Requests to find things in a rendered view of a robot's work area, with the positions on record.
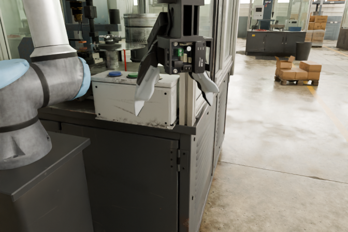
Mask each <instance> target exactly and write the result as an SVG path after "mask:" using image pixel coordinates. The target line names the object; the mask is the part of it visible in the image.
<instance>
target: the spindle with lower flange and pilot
mask: <svg viewBox="0 0 348 232"><path fill-rule="evenodd" d="M104 52H105V63H106V68H118V67H119V66H118V52H117V51H104Z"/></svg>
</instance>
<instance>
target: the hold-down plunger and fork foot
mask: <svg viewBox="0 0 348 232"><path fill-rule="evenodd" d="M89 25H90V32H89V37H92V44H94V42H95V44H96V45H97V44H99V36H98V32H95V26H94V19H89Z"/></svg>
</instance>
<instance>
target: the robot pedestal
mask: <svg viewBox="0 0 348 232"><path fill-rule="evenodd" d="M46 132H47V133H48V135H49V136H50V139H51V143H52V148H51V150H50V152H49V153H48V154H47V155H45V156H44V157H43V158H41V159H39V160H37V161H35V162H33V163H31V164H28V165H25V166H22V167H18V168H14V169H6V170H0V232H94V229H93V222H92V215H91V208H90V201H89V194H88V186H87V182H86V175H85V167H84V160H83V153H82V150H83V149H84V148H86V147H87V146H88V145H90V144H91V141H90V138H85V137H79V136H74V135H68V134H61V133H56V132H50V131H46Z"/></svg>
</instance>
